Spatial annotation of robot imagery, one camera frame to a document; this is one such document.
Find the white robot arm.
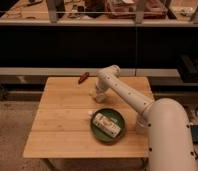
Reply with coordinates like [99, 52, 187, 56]
[95, 65, 197, 171]

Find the red brown sausage toy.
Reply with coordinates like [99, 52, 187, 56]
[78, 72, 89, 84]

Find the green plate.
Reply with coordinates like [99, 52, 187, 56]
[90, 108, 126, 144]

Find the clear plastic cup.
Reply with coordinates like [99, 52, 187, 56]
[136, 115, 148, 134]

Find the wooden table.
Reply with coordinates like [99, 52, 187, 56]
[23, 77, 148, 159]

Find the background workbench shelf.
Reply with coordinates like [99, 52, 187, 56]
[0, 0, 198, 27]

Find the black box on floor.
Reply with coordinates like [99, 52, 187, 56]
[190, 125, 198, 144]

